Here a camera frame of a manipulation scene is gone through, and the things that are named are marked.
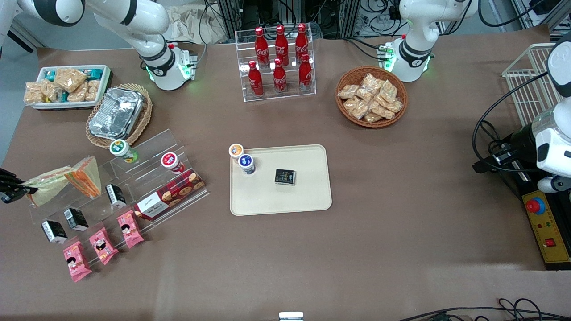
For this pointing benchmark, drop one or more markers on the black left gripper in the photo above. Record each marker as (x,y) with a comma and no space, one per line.
(520,141)

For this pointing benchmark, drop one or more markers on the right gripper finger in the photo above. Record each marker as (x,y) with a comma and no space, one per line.
(13,194)
(10,175)

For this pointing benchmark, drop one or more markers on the pale triangle sandwich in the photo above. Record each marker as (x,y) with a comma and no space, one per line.
(49,187)

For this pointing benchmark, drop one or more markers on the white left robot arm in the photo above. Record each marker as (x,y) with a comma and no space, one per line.
(417,26)

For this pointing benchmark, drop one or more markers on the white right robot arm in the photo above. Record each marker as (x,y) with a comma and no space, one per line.
(147,22)

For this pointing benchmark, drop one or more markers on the orange wrapped triangle sandwich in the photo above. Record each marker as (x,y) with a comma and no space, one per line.
(87,176)

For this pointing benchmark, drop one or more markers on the white rectangular snack tray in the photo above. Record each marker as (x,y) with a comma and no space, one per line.
(106,78)

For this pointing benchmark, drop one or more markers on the beige plastic serving tray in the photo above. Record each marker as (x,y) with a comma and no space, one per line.
(276,200)

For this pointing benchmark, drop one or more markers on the small black carton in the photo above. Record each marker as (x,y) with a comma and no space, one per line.
(76,218)
(53,231)
(116,195)

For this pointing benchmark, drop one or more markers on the yellow emergency stop box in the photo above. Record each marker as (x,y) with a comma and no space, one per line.
(548,227)

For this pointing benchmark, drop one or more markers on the small crispy snack packet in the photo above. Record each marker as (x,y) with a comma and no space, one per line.
(79,94)
(33,92)
(93,90)
(52,91)

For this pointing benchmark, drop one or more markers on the pink snack packet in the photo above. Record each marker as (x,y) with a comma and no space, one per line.
(103,245)
(76,261)
(130,228)

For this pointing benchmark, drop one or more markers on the teal snack packet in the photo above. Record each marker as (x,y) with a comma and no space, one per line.
(65,96)
(49,75)
(95,72)

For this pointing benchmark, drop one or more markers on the large crispy snack packet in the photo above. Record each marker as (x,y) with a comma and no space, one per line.
(70,78)

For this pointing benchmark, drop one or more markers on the green-lid small cup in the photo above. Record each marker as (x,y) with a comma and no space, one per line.
(121,149)

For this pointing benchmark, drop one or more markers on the clear-wrapped rice cracker packet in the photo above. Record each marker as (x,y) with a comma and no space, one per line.
(347,92)
(395,106)
(382,110)
(355,108)
(365,95)
(371,82)
(373,117)
(388,90)

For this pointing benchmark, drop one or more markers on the aluminium foil container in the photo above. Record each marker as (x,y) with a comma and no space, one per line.
(116,113)

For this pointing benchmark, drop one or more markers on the clear acrylic stepped display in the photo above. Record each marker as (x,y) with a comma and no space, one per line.
(147,154)

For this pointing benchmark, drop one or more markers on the oval light wicker basket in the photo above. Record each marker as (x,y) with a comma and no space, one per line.
(145,116)

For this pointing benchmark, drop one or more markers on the red cookie box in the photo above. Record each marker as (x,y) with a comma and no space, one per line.
(171,194)

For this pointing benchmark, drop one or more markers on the round brown wicker basket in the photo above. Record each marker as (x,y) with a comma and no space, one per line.
(343,113)

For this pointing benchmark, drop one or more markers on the red-lid small cup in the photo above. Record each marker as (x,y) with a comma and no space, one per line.
(171,161)

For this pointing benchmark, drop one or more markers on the red cola bottle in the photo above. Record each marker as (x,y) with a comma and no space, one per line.
(281,41)
(261,42)
(255,80)
(301,39)
(279,78)
(305,73)

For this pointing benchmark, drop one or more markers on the black square snack packet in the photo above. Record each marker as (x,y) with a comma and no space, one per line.
(285,177)

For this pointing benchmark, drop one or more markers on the orange-lid small cup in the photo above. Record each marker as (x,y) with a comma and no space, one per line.
(235,150)

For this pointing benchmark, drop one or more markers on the crumpled beige paper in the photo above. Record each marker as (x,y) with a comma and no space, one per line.
(187,24)

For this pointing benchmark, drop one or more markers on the blue-lid small cup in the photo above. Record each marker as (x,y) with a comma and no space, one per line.
(246,162)

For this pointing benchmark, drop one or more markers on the clear acrylic bottle rack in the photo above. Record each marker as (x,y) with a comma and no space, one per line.
(250,93)

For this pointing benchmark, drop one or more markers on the white device at edge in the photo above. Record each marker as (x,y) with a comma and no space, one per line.
(291,316)

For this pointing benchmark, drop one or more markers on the aluminium frame rack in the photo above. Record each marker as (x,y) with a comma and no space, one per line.
(334,18)

